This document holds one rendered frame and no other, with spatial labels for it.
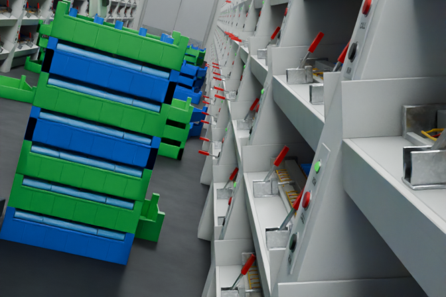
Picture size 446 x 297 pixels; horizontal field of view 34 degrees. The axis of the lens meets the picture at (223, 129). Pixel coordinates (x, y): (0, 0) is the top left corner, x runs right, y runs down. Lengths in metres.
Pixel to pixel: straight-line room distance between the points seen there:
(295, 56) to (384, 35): 0.70
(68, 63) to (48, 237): 0.41
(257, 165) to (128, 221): 0.48
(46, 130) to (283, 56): 0.61
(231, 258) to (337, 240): 0.75
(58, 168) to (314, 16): 0.70
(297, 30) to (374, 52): 0.70
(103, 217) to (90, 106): 0.26
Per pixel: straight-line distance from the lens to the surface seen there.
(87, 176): 1.69
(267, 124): 1.34
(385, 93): 0.64
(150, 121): 1.67
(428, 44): 0.65
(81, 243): 1.74
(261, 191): 1.16
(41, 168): 1.69
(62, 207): 1.72
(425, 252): 0.41
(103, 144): 1.68
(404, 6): 0.64
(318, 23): 1.33
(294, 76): 1.14
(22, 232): 1.74
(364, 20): 0.68
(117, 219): 1.72
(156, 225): 1.96
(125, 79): 1.65
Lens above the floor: 0.62
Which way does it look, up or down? 8 degrees down
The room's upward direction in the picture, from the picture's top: 16 degrees clockwise
